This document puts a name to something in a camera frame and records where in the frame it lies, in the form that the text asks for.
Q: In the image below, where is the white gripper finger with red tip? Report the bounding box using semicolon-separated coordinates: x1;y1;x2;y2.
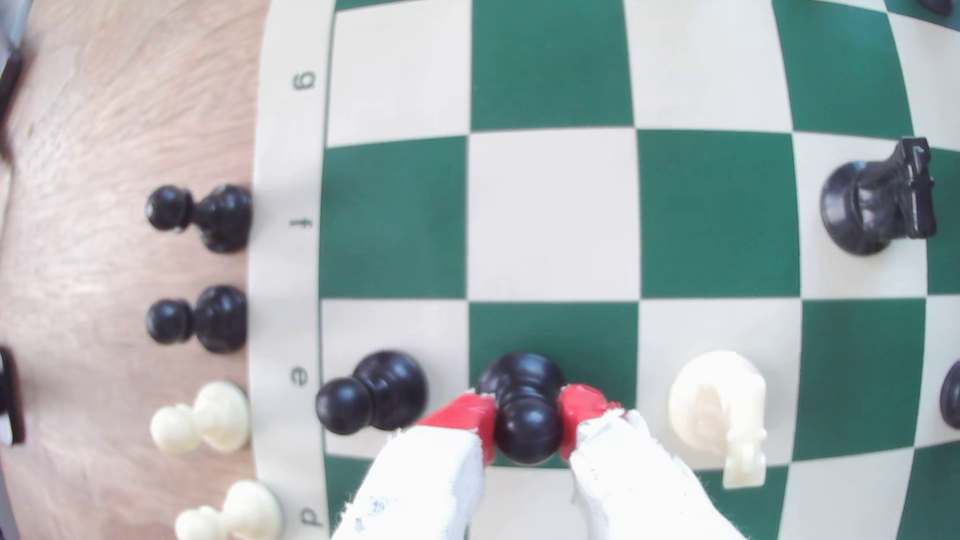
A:
330;390;498;540
558;384;744;540

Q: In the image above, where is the black pawn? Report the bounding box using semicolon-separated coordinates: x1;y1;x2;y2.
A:
315;350;429;436
145;183;254;254
145;285;249;355
476;352;568;466
939;360;960;430

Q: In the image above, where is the green and cream chess mat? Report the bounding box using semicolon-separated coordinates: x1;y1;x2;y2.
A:
247;0;960;540

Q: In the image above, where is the white knight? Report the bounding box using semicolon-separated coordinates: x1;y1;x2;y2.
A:
667;350;768;490

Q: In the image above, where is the white pawn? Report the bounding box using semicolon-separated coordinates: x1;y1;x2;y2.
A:
174;480;285;540
150;380;252;455

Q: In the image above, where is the black knight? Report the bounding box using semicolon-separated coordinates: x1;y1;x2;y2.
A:
819;137;938;257

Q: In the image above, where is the black stand part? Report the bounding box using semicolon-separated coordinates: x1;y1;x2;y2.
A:
0;46;25;160
0;346;28;448

